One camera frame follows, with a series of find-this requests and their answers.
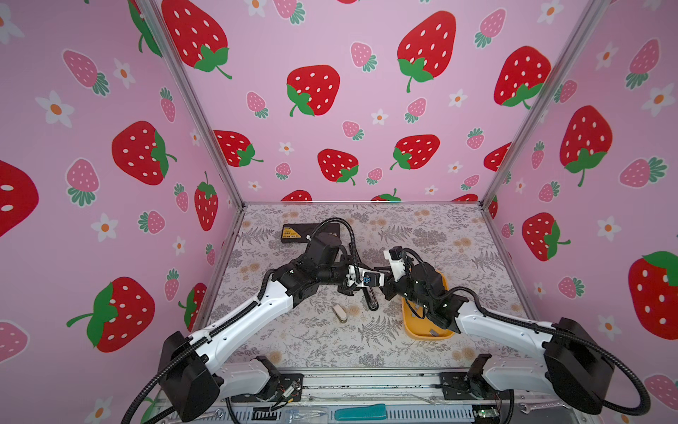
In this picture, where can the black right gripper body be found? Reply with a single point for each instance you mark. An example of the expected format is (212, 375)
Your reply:
(404, 286)

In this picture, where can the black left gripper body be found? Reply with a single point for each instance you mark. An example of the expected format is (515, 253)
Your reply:
(336, 275)

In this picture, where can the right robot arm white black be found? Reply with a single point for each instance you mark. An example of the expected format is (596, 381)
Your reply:
(569, 363)

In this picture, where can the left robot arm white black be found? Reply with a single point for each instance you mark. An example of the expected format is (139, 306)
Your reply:
(189, 366)

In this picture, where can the beige eraser left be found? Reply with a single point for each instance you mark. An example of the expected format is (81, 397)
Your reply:
(340, 313)

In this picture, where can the yellow plastic tray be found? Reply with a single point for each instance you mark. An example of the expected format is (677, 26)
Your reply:
(420, 328)

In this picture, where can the black tool case yellow label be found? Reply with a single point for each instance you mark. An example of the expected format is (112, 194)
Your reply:
(301, 233)

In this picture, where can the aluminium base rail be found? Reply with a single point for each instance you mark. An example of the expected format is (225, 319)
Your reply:
(411, 396)

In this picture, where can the teal handled tool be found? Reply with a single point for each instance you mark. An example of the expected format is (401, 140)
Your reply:
(361, 413)

